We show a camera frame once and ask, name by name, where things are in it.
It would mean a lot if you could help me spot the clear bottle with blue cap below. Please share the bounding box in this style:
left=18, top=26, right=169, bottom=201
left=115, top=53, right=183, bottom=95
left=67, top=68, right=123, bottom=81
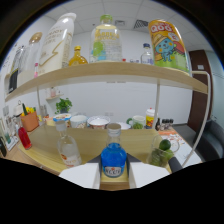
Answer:
left=140, top=42, right=155, bottom=66

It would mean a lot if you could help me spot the red liquid bottle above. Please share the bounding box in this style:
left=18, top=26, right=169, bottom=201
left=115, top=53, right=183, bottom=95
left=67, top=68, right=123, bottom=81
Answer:
left=17, top=116, right=33, bottom=150

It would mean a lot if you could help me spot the blue liquid bottle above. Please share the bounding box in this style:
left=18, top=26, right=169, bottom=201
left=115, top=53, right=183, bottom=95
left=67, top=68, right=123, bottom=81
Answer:
left=100, top=122, right=128, bottom=179

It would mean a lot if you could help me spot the white patterned cup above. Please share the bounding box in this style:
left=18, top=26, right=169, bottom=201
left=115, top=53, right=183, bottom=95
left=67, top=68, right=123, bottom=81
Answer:
left=69, top=114, right=88, bottom=129

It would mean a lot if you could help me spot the green white mug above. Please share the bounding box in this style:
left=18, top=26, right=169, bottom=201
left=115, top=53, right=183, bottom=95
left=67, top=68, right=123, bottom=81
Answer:
left=125, top=115, right=147, bottom=130

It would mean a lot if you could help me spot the white notebook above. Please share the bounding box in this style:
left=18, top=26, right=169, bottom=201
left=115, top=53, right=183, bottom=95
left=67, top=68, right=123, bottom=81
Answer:
left=173, top=133, right=203, bottom=166

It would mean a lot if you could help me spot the ceiling air vent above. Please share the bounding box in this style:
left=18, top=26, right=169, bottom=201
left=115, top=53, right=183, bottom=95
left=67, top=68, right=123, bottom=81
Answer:
left=133, top=19, right=149, bottom=29

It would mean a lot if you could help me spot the clear bottle with green cap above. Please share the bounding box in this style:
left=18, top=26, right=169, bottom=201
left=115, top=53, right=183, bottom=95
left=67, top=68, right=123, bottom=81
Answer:
left=89, top=13, right=123, bottom=64

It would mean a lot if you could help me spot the two-tier wooden shelf rack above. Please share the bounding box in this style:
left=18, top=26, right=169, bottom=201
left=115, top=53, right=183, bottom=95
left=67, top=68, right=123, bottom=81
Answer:
left=4, top=61, right=212, bottom=191

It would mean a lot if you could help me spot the green potted plant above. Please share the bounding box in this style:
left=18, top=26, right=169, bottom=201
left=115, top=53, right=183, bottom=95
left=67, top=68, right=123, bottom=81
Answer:
left=54, top=97, right=73, bottom=115

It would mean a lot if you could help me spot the brown door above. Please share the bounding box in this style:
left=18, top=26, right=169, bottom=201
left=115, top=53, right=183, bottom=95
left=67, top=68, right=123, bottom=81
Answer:
left=187, top=49, right=213, bottom=133

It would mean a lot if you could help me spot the clear bottle with red label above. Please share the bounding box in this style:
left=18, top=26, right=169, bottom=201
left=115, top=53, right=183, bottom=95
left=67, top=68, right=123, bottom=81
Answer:
left=54, top=119, right=83, bottom=168

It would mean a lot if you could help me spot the glass with limes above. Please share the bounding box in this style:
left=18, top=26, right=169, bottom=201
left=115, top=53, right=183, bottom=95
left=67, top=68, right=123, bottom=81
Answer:
left=146, top=134, right=181, bottom=168

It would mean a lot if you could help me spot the orange patterned mat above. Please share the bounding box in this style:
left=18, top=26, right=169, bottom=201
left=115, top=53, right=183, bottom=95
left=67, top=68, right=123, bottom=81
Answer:
left=159, top=129, right=179, bottom=139

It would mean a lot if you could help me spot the white bowl with red pattern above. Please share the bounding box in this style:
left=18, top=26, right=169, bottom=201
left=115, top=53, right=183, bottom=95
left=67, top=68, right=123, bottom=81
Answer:
left=87, top=115, right=111, bottom=130

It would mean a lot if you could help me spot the round amber liquor bottle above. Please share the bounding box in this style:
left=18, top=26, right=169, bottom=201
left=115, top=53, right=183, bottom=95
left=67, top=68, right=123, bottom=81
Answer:
left=68, top=45, right=89, bottom=67

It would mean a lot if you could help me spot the red yellow paper cup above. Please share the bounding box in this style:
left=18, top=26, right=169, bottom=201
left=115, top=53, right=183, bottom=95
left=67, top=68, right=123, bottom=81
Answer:
left=145, top=107, right=156, bottom=130

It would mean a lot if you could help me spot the black sofa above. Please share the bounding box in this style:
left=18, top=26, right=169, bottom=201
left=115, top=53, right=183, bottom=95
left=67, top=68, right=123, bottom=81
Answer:
left=196, top=119, right=224, bottom=163

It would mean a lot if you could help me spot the small pink bottle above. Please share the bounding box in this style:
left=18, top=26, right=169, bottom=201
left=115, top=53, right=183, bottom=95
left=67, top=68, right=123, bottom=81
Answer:
left=33, top=62, right=40, bottom=79

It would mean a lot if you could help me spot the blue-rimmed bowl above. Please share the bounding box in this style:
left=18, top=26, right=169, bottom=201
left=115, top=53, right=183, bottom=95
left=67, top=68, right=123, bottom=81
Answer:
left=52, top=113, right=72, bottom=128

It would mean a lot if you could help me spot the white milk bottle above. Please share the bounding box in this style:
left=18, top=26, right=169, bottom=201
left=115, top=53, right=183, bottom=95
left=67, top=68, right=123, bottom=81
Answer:
left=38, top=12, right=77, bottom=76

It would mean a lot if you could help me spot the dark small bottles set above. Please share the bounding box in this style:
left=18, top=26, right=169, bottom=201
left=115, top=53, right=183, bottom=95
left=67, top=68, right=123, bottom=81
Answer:
left=155, top=118, right=174, bottom=132

